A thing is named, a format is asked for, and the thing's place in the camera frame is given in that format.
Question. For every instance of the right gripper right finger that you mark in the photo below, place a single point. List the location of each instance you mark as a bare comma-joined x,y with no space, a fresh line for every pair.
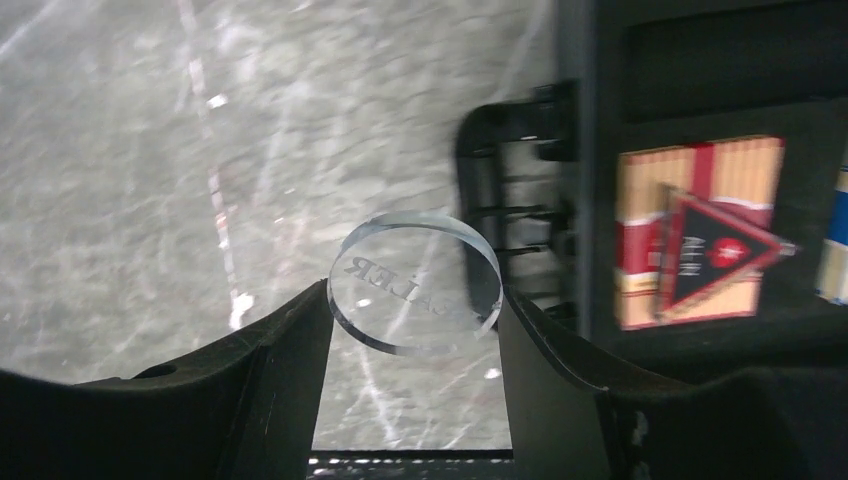
576,411

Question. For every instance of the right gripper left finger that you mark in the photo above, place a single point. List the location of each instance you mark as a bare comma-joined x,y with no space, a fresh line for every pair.
242,407

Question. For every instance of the red triangular dealer button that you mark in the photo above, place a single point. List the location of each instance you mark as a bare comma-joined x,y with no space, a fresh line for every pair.
704,250

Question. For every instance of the clear round dealer button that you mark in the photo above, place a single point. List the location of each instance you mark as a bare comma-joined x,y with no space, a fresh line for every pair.
415,284

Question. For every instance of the black poker set case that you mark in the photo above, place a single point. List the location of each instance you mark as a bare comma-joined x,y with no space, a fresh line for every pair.
644,74

